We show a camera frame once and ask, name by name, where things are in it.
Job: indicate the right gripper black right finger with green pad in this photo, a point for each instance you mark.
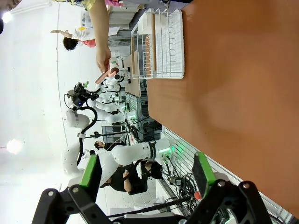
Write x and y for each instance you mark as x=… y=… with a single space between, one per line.
x=204 y=172

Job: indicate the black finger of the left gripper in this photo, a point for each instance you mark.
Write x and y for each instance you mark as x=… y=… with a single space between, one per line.
x=96 y=93

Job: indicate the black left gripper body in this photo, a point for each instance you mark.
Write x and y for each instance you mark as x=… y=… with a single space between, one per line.
x=79 y=96

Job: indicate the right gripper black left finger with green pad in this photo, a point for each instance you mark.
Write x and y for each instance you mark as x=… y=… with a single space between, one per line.
x=90 y=173

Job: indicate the person's right forearm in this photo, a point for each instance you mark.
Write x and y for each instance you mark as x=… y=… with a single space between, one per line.
x=99 y=23

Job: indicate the white slotted robot base panel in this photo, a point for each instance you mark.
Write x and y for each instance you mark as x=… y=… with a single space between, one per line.
x=184 y=151

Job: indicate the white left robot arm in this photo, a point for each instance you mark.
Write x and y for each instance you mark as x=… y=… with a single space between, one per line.
x=127 y=152

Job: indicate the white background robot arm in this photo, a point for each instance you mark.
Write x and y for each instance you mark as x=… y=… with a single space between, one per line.
x=114 y=79
x=109 y=114

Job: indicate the person's right hand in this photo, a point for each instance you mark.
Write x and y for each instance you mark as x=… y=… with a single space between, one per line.
x=102 y=57

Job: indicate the red emergency stop button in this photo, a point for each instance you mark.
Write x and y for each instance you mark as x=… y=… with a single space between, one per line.
x=198 y=195

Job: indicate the seated person in black shirt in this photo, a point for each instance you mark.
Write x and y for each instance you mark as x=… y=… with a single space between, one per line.
x=121 y=177

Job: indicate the computer monitor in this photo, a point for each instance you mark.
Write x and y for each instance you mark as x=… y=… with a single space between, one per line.
x=112 y=134

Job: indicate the standing person in white shirt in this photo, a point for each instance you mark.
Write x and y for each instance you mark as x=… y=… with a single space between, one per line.
x=74 y=39

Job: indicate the brown wooden board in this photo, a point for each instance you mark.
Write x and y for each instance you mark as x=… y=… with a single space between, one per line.
x=153 y=42

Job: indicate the round ceiling light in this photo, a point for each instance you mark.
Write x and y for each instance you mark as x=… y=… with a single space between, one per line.
x=7 y=17
x=14 y=146

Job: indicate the yellow patterned shirt torso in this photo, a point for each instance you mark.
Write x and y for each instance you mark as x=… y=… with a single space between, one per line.
x=79 y=3

